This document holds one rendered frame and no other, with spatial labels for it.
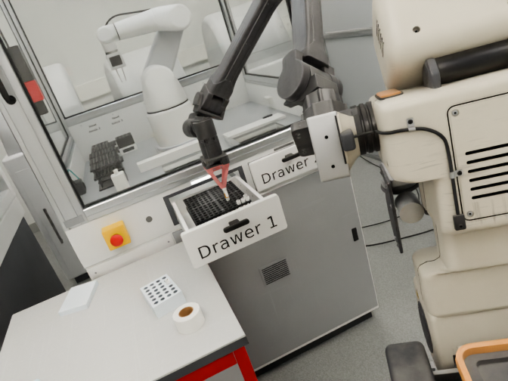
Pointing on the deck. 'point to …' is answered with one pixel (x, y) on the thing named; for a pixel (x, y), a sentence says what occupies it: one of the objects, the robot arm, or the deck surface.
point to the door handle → (7, 94)
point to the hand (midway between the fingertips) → (222, 184)
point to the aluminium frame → (63, 205)
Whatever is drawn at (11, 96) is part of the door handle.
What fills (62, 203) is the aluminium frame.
